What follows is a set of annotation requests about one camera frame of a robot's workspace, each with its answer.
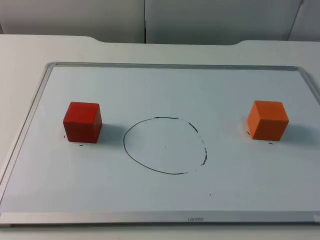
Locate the red cube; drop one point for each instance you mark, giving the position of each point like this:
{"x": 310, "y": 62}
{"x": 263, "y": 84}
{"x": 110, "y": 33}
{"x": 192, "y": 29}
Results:
{"x": 81, "y": 122}

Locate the orange cube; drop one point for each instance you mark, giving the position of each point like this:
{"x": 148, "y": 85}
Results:
{"x": 267, "y": 120}

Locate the grey-framed whiteboard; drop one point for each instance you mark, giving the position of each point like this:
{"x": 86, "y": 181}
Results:
{"x": 160, "y": 100}

